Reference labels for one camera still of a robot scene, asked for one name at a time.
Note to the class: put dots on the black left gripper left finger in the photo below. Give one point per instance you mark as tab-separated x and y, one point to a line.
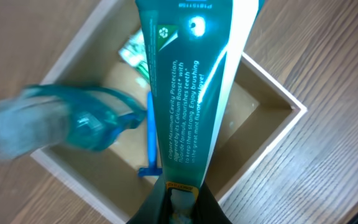
156	209

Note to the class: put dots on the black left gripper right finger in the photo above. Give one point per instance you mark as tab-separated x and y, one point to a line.
207	210

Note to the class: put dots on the blue disposable razor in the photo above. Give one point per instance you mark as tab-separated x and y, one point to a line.
152	151

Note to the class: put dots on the green white soap packet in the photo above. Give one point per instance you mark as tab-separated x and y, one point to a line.
133	52

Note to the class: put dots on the blue mouthwash bottle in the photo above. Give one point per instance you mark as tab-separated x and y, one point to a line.
90	118

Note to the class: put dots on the teal white toothpaste tube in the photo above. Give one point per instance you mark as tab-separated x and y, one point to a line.
193	51

